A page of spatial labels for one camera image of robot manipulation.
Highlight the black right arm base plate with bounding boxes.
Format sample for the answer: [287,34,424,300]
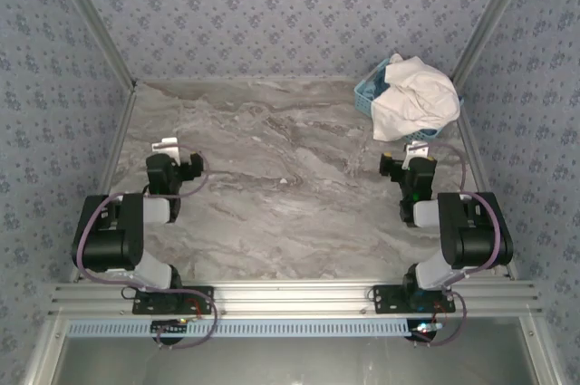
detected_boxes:
[372,284,457,315]

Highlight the aluminium frame post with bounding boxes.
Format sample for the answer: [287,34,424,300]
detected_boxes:
[44,0,138,88]
[448,0,540,85]

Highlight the light blue slotted cable duct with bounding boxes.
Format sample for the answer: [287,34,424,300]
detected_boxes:
[66,317,409,339]

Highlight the aluminium table edge rail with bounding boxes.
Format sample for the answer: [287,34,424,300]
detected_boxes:
[70,85,138,284]
[455,108,518,280]

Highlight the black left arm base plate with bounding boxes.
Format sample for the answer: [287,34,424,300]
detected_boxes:
[131,285,215,315]

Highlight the grey metal panel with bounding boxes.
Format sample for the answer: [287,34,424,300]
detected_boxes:
[22,316,563,385]

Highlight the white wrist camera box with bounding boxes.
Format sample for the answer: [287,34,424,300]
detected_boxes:
[151,137,182,165]
[404,140,430,168]

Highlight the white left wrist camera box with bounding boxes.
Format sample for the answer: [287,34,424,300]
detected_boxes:
[151,137,182,165]

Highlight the aluminium mounting rail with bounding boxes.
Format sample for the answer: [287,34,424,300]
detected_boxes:
[47,280,543,317]

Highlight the white t-shirt with black print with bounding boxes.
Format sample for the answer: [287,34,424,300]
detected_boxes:
[371,53,461,141]

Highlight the light blue plastic basket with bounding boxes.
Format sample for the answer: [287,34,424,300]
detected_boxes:
[353,58,464,141]

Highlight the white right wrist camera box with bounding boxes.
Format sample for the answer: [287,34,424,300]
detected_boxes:
[404,140,430,168]

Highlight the small black circuit board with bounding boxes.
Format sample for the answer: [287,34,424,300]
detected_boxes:
[151,319,189,337]
[406,319,443,342]

